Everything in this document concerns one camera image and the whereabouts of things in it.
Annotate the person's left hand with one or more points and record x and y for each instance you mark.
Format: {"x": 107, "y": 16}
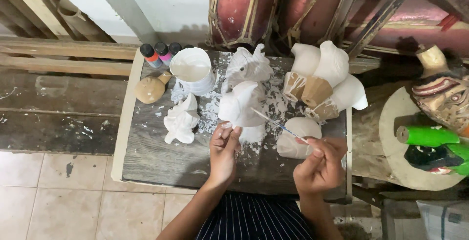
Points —
{"x": 221, "y": 159}

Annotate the person's right hand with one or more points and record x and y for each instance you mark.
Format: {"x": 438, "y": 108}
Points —
{"x": 320, "y": 174}

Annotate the white primed animal figurine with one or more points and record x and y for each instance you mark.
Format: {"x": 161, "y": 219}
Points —
{"x": 240, "y": 104}

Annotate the thin paintbrush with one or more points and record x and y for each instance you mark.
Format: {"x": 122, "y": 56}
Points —
{"x": 274, "y": 123}

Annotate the round white primed head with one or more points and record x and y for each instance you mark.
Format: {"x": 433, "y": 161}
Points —
{"x": 293, "y": 133}

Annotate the small white seated figurine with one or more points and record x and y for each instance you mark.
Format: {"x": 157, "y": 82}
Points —
{"x": 181, "y": 122}

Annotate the paint spattered wooden work board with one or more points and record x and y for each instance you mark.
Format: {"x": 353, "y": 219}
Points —
{"x": 165, "y": 159}

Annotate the dark striped apron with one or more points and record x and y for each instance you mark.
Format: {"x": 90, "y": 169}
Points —
{"x": 252, "y": 218}

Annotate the round wooden disc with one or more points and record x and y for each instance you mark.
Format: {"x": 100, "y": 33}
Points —
{"x": 394, "y": 159}

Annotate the white puppet head wooden neck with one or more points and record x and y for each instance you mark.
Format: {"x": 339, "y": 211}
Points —
{"x": 350, "y": 93}
{"x": 304, "y": 58}
{"x": 331, "y": 62}

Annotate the white paint cup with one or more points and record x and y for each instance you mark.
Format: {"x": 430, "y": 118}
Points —
{"x": 192, "y": 71}

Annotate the white elephant figurine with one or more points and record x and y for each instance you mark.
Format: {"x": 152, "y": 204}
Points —
{"x": 249, "y": 66}

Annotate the unpainted brown wooden head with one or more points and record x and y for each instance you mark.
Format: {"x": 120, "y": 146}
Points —
{"x": 150, "y": 89}

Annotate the green and black carved mask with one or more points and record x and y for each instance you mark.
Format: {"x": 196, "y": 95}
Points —
{"x": 432, "y": 148}

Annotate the black capped paint bottle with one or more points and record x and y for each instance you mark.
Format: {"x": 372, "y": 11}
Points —
{"x": 175, "y": 48}

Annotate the pink paint bottle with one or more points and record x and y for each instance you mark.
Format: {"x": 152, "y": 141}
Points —
{"x": 163, "y": 53}

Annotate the orange blue paint bottle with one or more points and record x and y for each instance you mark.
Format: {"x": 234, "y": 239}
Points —
{"x": 150, "y": 56}

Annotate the white carton box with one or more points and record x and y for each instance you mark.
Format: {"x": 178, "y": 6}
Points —
{"x": 445, "y": 220}

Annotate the painted carved wooden mask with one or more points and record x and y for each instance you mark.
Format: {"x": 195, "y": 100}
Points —
{"x": 445, "y": 93}

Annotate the low wooden plank bench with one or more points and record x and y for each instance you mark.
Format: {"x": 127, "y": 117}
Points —
{"x": 55, "y": 97}

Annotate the cardboard tube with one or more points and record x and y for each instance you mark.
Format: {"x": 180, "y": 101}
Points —
{"x": 78, "y": 20}

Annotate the leaning wooden slats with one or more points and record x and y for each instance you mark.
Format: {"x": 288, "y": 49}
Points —
{"x": 25, "y": 5}

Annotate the dark wooden frame rack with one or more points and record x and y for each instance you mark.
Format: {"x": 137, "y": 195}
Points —
{"x": 403, "y": 16}

